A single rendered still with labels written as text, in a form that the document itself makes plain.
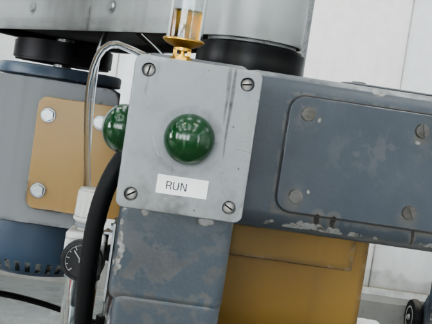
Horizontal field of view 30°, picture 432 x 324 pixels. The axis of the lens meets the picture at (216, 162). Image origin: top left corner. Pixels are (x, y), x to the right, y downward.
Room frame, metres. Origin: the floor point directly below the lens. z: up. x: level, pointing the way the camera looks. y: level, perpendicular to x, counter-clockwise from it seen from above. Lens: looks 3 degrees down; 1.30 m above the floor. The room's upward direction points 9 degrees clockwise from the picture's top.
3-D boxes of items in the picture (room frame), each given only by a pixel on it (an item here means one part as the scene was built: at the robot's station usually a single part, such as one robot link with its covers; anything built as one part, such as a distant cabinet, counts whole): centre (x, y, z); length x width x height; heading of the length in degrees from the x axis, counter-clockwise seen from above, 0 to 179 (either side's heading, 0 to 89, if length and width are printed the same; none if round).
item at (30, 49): (1.00, 0.21, 1.35); 0.12 x 0.12 x 0.04
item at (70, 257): (0.71, 0.11, 1.16); 0.04 x 0.02 x 0.04; 93
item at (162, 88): (0.49, 0.02, 1.28); 0.08 x 0.05 x 0.09; 93
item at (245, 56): (0.68, -0.02, 1.35); 0.09 x 0.09 x 0.03
